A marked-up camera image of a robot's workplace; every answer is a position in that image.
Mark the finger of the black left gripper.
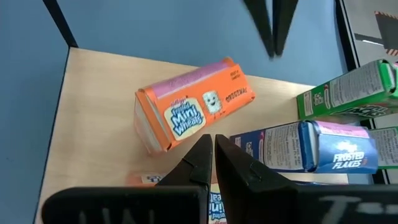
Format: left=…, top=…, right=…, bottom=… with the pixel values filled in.
left=242, top=0, right=276, bottom=59
left=272, top=0, right=299, bottom=57

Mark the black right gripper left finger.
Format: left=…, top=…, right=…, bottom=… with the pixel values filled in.
left=42, top=134, right=214, bottom=224

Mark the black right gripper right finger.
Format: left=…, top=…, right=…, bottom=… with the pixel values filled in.
left=215, top=134, right=398, bottom=224

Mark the orange Mini Wheats cereal box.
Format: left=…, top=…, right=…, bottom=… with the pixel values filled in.
left=133, top=57, right=256, bottom=155
left=126, top=170, right=229, bottom=224

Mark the green Apple Jacks cereal box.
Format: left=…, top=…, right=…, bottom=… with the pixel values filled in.
left=368, top=126, right=398, bottom=170
left=296, top=58, right=398, bottom=122

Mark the dark orange-striped floor mat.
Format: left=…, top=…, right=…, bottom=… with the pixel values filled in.
left=374, top=11, right=398, bottom=57

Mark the blue table mat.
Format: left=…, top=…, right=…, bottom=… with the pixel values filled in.
left=0, top=0, right=349, bottom=224

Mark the wooden board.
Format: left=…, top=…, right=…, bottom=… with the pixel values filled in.
left=32, top=0, right=389, bottom=224

